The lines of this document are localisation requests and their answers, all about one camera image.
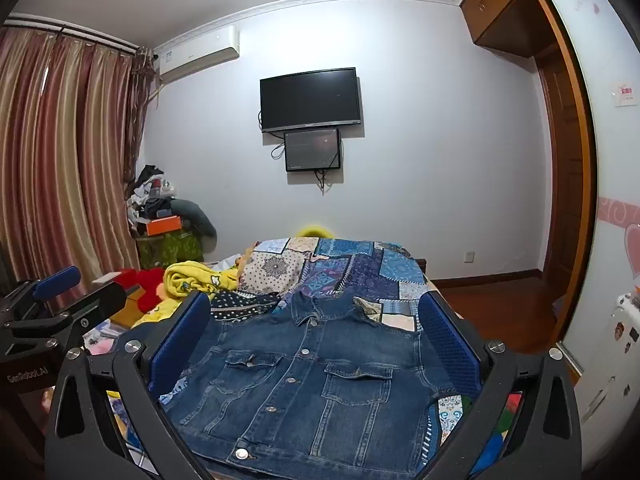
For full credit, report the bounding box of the red plush cloth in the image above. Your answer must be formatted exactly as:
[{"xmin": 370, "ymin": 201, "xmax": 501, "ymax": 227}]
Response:
[{"xmin": 112, "ymin": 267, "xmax": 168, "ymax": 314}]

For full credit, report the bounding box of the striped red beige curtain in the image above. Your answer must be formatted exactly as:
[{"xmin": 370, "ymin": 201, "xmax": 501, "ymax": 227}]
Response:
[{"xmin": 0, "ymin": 24, "xmax": 157, "ymax": 283}]

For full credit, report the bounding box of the small black wall monitor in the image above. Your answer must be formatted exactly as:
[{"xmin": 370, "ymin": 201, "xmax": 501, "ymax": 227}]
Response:
[{"xmin": 284, "ymin": 128, "xmax": 342, "ymax": 173}]

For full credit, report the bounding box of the white air conditioner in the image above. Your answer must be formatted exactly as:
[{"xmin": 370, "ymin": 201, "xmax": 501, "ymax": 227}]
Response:
[{"xmin": 157, "ymin": 25, "xmax": 241, "ymax": 84}]

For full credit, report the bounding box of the white device with stickers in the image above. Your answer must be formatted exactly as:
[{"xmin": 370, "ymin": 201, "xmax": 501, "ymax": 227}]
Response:
[{"xmin": 606, "ymin": 290, "xmax": 640, "ymax": 358}]

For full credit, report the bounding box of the wooden overhead cabinet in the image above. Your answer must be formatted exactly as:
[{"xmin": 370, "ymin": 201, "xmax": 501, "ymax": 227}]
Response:
[{"xmin": 460, "ymin": 0, "xmax": 543, "ymax": 59}]

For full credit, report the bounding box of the pile of patterned clothes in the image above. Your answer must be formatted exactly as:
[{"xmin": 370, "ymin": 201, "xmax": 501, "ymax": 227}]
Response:
[{"xmin": 82, "ymin": 236, "xmax": 501, "ymax": 480}]

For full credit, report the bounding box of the black wall television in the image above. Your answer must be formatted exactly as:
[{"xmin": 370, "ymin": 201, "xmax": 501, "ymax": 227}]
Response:
[{"xmin": 259, "ymin": 67, "xmax": 363, "ymax": 134}]

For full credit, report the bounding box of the yellow plush object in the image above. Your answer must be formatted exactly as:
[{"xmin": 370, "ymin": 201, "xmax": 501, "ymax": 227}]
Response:
[{"xmin": 294, "ymin": 225, "xmax": 337, "ymax": 240}]

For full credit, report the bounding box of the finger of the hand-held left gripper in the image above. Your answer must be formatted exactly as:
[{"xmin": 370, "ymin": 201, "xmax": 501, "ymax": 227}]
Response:
[
  {"xmin": 7, "ymin": 282, "xmax": 127, "ymax": 341},
  {"xmin": 0, "ymin": 266, "xmax": 82, "ymax": 322}
]

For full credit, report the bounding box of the green cloth covered cabinet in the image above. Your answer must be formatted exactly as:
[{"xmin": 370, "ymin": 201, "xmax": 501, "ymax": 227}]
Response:
[{"xmin": 137, "ymin": 231, "xmax": 206, "ymax": 269}]

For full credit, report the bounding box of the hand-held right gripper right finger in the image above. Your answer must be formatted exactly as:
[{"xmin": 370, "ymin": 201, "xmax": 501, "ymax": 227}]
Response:
[{"xmin": 415, "ymin": 292, "xmax": 584, "ymax": 480}]

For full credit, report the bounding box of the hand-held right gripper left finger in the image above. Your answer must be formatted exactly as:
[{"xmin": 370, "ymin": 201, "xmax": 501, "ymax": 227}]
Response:
[{"xmin": 45, "ymin": 291, "xmax": 212, "ymax": 480}]

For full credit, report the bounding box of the black monitor cable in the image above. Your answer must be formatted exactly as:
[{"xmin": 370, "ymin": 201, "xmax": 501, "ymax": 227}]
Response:
[{"xmin": 311, "ymin": 169, "xmax": 335, "ymax": 197}]

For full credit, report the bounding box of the orange box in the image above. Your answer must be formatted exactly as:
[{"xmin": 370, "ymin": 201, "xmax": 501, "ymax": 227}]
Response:
[{"xmin": 145, "ymin": 215, "xmax": 182, "ymax": 237}]

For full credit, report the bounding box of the wooden door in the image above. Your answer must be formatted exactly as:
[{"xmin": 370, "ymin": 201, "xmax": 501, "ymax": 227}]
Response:
[{"xmin": 536, "ymin": 42, "xmax": 587, "ymax": 283}]

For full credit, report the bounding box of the blue denim jacket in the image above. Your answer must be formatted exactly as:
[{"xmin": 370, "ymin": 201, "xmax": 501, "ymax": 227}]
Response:
[{"xmin": 160, "ymin": 290, "xmax": 467, "ymax": 480}]

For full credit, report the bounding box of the black television cable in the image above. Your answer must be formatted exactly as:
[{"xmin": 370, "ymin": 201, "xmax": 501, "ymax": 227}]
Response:
[{"xmin": 257, "ymin": 109, "xmax": 287, "ymax": 160}]

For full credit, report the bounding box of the yellow printed garment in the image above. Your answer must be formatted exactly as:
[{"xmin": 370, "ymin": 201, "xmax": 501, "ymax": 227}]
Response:
[{"xmin": 134, "ymin": 260, "xmax": 242, "ymax": 326}]

